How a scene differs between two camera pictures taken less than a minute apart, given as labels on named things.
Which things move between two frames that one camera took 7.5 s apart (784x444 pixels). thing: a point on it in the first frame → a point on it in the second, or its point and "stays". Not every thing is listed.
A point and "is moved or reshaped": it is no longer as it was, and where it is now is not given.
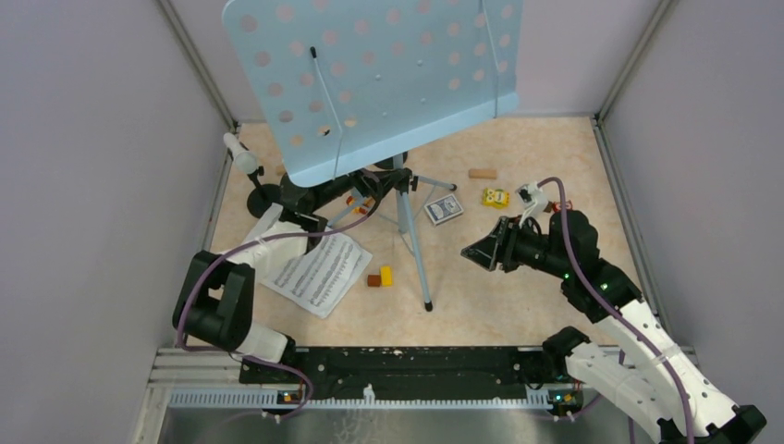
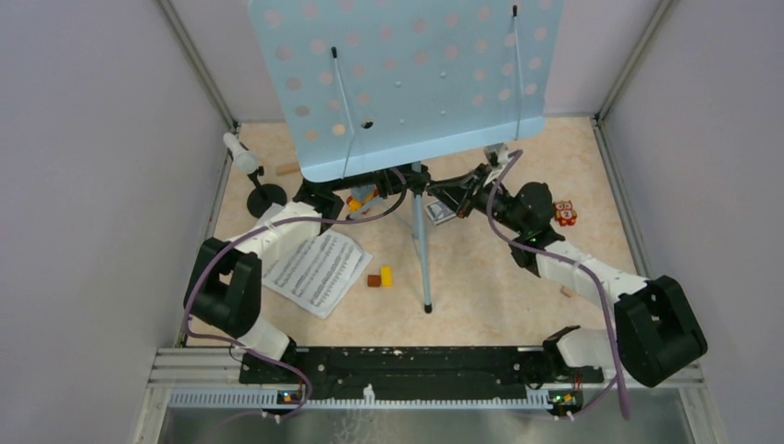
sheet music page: [320, 279] stays
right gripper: [505, 240] → [457, 193]
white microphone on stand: [261, 197] stays
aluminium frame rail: [192, 368] stays
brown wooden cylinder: [373, 280] stays
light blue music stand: [333, 82] is moved or reshaped
